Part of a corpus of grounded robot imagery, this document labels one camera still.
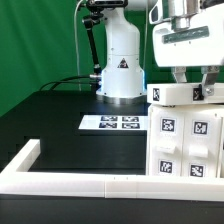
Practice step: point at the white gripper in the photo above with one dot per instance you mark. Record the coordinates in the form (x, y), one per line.
(189, 33)

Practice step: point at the white block with tags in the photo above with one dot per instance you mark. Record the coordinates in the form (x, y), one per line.
(173, 94)

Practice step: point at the white door piece with knob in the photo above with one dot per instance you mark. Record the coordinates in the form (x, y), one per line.
(166, 143)

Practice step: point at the white cabinet box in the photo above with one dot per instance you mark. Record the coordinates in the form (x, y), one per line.
(209, 109)

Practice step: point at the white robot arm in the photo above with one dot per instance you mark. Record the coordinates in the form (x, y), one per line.
(123, 80)

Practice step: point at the white flat panel with tags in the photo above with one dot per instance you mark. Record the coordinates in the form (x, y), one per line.
(113, 122)

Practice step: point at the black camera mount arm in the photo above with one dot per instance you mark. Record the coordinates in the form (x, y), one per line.
(89, 22)

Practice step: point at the white U-shaped frame border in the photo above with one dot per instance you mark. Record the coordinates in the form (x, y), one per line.
(17, 179)

